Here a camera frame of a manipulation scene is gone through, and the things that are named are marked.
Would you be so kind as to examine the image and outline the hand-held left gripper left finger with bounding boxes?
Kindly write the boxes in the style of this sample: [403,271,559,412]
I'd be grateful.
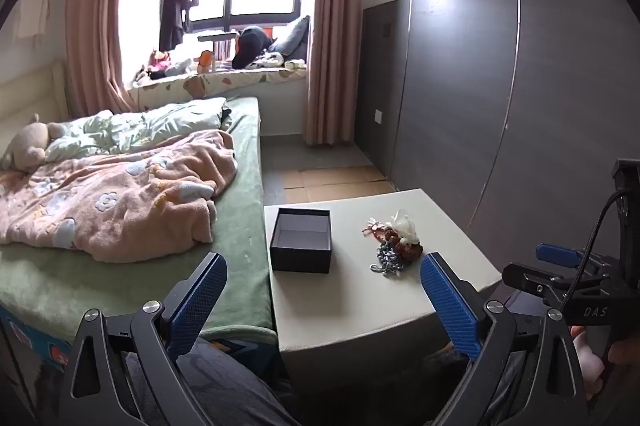
[59,251,301,426]

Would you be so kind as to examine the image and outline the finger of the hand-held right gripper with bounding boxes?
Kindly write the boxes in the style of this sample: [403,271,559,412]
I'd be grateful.
[536,243,617,277]
[501,262,577,305]

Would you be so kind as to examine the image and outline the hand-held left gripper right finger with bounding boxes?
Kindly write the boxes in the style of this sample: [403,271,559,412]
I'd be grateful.
[419,251,591,426]

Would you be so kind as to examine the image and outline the black jewelry box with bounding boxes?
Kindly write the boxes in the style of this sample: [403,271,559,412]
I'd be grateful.
[270,207,333,274]

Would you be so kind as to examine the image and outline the person's right hand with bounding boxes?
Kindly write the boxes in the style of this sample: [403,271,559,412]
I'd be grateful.
[570,325,640,407]

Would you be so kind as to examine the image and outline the person's grey pants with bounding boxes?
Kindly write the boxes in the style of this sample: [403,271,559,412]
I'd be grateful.
[122,336,531,426]

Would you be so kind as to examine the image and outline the white bedside table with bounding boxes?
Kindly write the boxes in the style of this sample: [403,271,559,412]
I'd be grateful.
[263,189,506,362]

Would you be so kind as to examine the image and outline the bed with green sheet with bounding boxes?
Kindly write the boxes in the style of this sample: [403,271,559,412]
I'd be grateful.
[0,96,279,357]

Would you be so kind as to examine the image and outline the pink printed blanket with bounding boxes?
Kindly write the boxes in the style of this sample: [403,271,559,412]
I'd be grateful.
[0,129,239,265]

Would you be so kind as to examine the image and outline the blue printed box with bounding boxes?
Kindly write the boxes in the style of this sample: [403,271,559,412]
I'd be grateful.
[0,306,76,369]

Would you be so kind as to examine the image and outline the flattened cardboard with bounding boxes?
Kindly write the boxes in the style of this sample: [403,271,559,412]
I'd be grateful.
[282,163,396,203]

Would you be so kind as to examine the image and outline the light green duvet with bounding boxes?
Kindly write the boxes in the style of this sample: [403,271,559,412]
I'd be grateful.
[45,99,234,163]

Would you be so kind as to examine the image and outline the printed window seat cushion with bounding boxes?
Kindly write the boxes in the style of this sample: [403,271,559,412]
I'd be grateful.
[127,66,308,112]

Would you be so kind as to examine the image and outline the beige plush toy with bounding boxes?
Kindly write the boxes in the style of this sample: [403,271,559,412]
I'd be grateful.
[0,113,71,171]

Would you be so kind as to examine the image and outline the pile of plush toys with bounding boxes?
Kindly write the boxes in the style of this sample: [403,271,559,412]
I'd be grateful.
[132,49,194,84]

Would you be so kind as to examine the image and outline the black bag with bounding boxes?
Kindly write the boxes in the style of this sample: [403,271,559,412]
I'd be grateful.
[231,25,275,70]

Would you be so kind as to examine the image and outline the small pink table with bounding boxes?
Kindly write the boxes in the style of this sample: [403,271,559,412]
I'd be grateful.
[197,32,239,72]

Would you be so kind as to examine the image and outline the cream padded headboard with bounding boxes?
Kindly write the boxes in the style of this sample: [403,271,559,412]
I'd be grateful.
[0,59,71,152]

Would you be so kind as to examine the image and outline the grey pillow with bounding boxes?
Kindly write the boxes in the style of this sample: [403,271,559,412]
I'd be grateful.
[267,15,311,60]

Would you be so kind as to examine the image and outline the pink curtain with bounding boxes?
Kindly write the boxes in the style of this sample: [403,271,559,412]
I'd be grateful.
[302,0,364,146]
[65,0,137,117]

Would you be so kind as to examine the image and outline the black braided cable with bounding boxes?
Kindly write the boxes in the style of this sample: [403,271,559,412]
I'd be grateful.
[562,192,632,309]

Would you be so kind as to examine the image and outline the silver chain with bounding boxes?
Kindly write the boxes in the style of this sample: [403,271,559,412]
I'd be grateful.
[370,240,404,277]

